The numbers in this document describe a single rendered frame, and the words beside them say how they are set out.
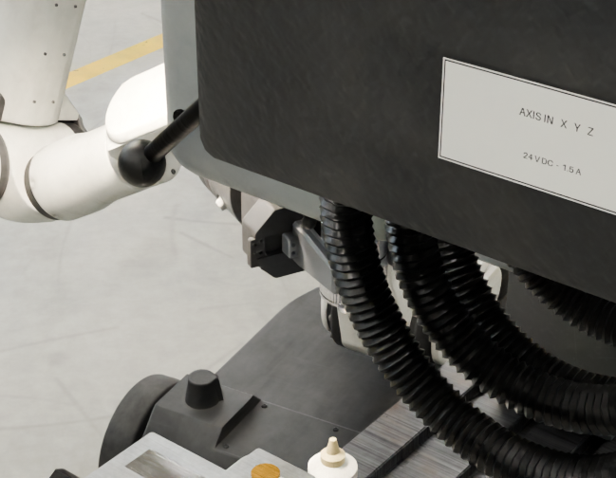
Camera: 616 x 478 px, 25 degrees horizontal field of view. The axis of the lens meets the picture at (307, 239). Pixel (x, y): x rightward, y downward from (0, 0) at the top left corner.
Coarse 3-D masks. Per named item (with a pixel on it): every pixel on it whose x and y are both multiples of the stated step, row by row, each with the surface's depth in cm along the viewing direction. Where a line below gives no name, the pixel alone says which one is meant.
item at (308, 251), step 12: (300, 228) 94; (288, 240) 95; (300, 240) 94; (312, 240) 93; (288, 252) 95; (300, 252) 95; (312, 252) 93; (324, 252) 92; (300, 264) 95; (312, 264) 93; (324, 264) 92; (312, 276) 94; (324, 276) 92; (336, 288) 91
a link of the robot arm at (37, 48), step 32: (0, 0) 123; (32, 0) 122; (64, 0) 123; (0, 32) 123; (32, 32) 123; (64, 32) 125; (0, 64) 124; (32, 64) 124; (64, 64) 126; (0, 96) 124; (32, 96) 125; (64, 96) 130; (0, 160) 123; (0, 192) 124
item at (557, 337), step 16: (512, 272) 126; (512, 288) 127; (512, 304) 127; (528, 304) 126; (544, 304) 125; (512, 320) 128; (528, 320) 127; (544, 320) 126; (560, 320) 125; (528, 336) 128; (544, 336) 127; (560, 336) 125; (576, 336) 124; (560, 352) 126; (576, 352) 125; (592, 352) 124; (608, 352) 123; (592, 368) 125; (608, 368) 124
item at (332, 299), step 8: (320, 232) 94; (384, 248) 93; (384, 256) 94; (384, 264) 94; (384, 272) 94; (320, 288) 96; (328, 296) 95; (336, 296) 94; (336, 304) 94; (344, 304) 94
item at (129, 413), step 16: (144, 384) 191; (160, 384) 191; (128, 400) 188; (144, 400) 188; (112, 416) 188; (128, 416) 187; (144, 416) 186; (112, 432) 187; (128, 432) 186; (112, 448) 186
